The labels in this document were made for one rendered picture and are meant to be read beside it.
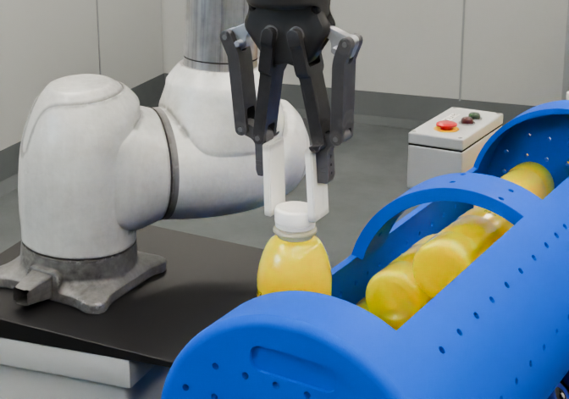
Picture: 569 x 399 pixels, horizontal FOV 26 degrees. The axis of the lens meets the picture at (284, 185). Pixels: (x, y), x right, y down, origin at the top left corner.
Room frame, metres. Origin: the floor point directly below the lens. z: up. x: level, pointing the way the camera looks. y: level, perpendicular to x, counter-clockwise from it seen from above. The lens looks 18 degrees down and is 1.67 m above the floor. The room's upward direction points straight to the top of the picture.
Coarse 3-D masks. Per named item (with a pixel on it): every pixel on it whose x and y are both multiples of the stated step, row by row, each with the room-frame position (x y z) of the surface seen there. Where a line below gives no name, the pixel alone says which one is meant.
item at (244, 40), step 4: (244, 24) 1.10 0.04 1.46; (232, 28) 1.11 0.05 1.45; (236, 28) 1.11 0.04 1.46; (240, 28) 1.10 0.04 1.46; (244, 28) 1.10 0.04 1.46; (236, 32) 1.11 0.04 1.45; (240, 32) 1.10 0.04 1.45; (244, 32) 1.10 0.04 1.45; (236, 36) 1.11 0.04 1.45; (240, 36) 1.10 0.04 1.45; (244, 36) 1.10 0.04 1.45; (248, 36) 1.11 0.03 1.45; (240, 40) 1.10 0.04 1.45; (244, 40) 1.10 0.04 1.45; (248, 40) 1.11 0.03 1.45; (236, 44) 1.10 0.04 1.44; (240, 44) 1.10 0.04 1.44; (244, 44) 1.10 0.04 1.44; (248, 44) 1.11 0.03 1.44; (240, 48) 1.10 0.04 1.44
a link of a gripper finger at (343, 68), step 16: (352, 48) 1.05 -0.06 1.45; (336, 64) 1.05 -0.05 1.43; (352, 64) 1.06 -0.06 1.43; (336, 80) 1.05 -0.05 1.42; (352, 80) 1.07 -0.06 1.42; (336, 96) 1.05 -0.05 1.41; (352, 96) 1.07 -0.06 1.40; (336, 112) 1.05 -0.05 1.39; (352, 112) 1.07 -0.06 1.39; (336, 128) 1.05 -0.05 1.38; (352, 128) 1.07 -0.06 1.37; (336, 144) 1.05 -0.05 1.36
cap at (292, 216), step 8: (280, 208) 1.08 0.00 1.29; (288, 208) 1.08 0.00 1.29; (296, 208) 1.08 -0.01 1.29; (304, 208) 1.08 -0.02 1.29; (280, 216) 1.07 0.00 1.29; (288, 216) 1.07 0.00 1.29; (296, 216) 1.06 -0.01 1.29; (304, 216) 1.07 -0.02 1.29; (280, 224) 1.07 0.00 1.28; (288, 224) 1.07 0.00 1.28; (296, 224) 1.06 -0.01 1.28; (304, 224) 1.07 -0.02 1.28; (312, 224) 1.07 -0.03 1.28
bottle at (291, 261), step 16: (272, 240) 1.08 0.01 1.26; (288, 240) 1.07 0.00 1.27; (304, 240) 1.07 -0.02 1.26; (272, 256) 1.06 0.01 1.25; (288, 256) 1.06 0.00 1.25; (304, 256) 1.06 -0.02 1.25; (320, 256) 1.07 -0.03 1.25; (272, 272) 1.06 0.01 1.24; (288, 272) 1.05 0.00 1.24; (304, 272) 1.05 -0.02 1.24; (320, 272) 1.06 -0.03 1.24; (272, 288) 1.06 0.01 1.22; (288, 288) 1.05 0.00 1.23; (304, 288) 1.05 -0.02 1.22; (320, 288) 1.06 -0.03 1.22
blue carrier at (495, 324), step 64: (512, 128) 1.76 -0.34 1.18; (448, 192) 1.32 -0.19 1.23; (512, 192) 1.32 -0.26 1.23; (384, 256) 1.46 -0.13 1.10; (512, 256) 1.19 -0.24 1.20; (256, 320) 0.98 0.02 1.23; (320, 320) 0.96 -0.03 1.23; (448, 320) 1.03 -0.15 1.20; (512, 320) 1.11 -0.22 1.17; (192, 384) 1.01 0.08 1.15; (256, 384) 0.97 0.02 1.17; (320, 384) 0.95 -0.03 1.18; (384, 384) 0.92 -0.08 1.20; (448, 384) 0.97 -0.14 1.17; (512, 384) 1.06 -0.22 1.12
